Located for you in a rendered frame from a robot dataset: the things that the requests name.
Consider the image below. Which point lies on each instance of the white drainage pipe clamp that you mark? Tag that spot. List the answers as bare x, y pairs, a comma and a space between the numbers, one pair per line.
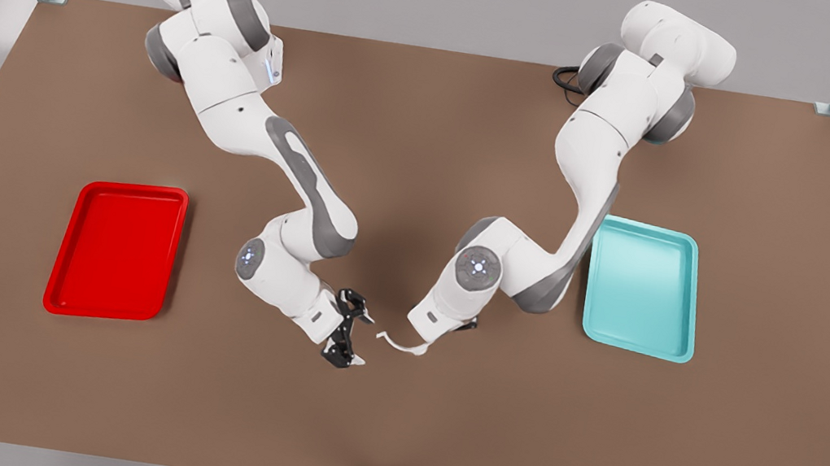
398, 344

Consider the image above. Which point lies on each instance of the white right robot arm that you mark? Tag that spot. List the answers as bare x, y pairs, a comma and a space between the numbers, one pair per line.
236, 108

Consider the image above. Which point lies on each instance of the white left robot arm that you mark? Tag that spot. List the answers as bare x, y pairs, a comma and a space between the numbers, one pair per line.
601, 146

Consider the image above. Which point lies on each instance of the teal rectangular tray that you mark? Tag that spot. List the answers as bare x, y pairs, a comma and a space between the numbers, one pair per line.
643, 290

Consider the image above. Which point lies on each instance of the red rectangular tray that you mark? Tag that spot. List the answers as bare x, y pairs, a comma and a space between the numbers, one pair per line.
116, 250

